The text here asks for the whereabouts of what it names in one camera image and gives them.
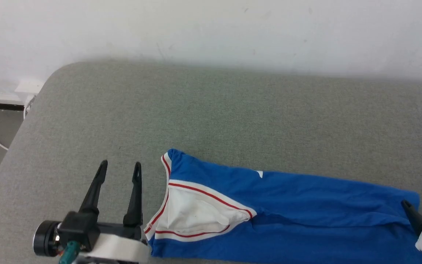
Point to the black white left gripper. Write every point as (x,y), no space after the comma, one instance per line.
(82,229)

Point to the blue garment white red trim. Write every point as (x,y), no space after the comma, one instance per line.
(306,205)

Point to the black round wrist camera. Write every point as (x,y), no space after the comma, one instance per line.
(44,238)

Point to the white wall socket box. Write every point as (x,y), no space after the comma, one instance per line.
(29,87)

